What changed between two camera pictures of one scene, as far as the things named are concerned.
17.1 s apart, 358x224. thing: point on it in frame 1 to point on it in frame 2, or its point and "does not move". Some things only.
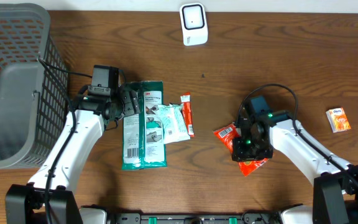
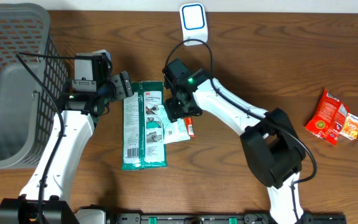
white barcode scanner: (193, 21) does not move
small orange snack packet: (338, 120) to (351, 127)
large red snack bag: (228, 134) to (327, 117)
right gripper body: (250, 149) to (176, 108)
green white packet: (143, 138) does not move
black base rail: (199, 218) does not move
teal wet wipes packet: (175, 127) does not move
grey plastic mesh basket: (24, 85) does not move
